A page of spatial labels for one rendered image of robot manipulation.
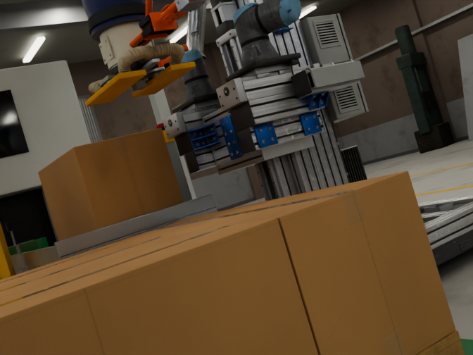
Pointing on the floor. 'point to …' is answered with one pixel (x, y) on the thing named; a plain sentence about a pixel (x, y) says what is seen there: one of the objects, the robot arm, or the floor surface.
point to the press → (421, 95)
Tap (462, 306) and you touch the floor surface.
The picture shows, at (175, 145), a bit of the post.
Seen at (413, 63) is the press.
